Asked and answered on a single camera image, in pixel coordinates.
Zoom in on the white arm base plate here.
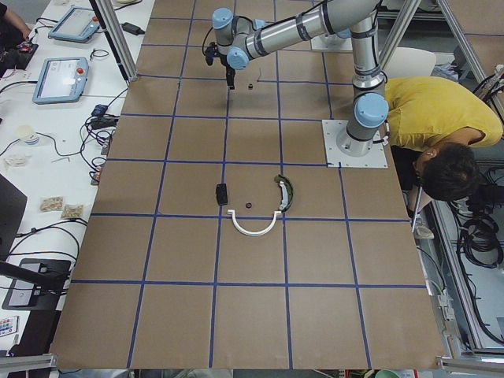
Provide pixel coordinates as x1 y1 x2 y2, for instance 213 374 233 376
321 120 388 169

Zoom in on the blue teach pendant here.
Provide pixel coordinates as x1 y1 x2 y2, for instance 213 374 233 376
32 57 89 105
48 6 100 43

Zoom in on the person in yellow shirt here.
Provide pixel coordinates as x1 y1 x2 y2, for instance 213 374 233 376
384 76 504 240

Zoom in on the black tablet stand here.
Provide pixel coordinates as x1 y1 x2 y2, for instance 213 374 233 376
1 258 71 310

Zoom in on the far blue teach pendant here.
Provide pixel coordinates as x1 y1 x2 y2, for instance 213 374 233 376
48 6 100 43

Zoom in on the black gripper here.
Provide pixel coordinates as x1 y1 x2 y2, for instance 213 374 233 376
225 64 235 90

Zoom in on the white curved plastic part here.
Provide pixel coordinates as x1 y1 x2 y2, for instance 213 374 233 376
227 209 282 237

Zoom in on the black power adapter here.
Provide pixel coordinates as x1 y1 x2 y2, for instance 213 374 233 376
121 22 145 35

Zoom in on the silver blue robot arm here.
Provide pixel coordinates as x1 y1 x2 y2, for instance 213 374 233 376
203 1 386 93
337 13 389 157

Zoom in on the black plastic clip part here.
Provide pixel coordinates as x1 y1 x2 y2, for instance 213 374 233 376
216 183 228 206

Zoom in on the olive curved brake shoe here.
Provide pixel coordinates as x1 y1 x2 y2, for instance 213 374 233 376
274 174 295 213

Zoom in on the near blue teach pendant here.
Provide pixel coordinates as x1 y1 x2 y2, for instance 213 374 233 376
32 57 89 105

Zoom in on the aluminium frame post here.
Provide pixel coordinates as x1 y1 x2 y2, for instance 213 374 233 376
89 0 138 83

